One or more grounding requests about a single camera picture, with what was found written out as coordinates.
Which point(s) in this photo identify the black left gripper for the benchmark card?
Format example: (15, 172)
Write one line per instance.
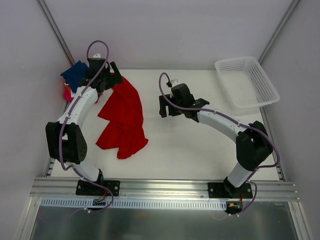
(110, 78)

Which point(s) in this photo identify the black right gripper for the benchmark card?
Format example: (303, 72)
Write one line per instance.
(169, 105)

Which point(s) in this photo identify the red t shirt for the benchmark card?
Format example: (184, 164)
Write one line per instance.
(124, 111)

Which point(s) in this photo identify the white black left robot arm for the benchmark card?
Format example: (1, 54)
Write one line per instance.
(65, 140)

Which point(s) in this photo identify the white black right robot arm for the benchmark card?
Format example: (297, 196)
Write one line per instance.
(252, 143)

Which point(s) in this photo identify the folded white t shirt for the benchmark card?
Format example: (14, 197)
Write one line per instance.
(72, 94)

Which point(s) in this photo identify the folded orange t shirt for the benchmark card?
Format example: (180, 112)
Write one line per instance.
(67, 88)

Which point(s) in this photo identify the white perforated plastic basket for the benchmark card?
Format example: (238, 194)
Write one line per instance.
(245, 83)

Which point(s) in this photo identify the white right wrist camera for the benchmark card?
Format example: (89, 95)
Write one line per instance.
(172, 83)

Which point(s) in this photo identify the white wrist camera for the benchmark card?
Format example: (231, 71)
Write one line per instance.
(97, 56)
(172, 83)

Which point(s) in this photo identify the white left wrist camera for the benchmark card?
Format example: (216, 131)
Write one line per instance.
(97, 56)

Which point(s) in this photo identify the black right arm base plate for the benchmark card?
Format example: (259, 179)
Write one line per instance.
(217, 190)

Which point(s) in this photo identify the left aluminium corner post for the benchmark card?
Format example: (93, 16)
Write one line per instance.
(56, 31)

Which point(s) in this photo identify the aluminium corner post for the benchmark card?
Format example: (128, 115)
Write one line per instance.
(294, 4)
(56, 31)

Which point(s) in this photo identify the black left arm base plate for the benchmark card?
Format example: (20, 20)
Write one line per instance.
(85, 188)

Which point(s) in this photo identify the aluminium extrusion mounting rail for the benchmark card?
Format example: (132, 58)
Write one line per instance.
(152, 189)

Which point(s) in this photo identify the white slotted cable duct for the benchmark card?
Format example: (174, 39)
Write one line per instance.
(216, 205)

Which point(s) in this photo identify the right aluminium corner post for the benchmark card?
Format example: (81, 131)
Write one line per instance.
(294, 4)

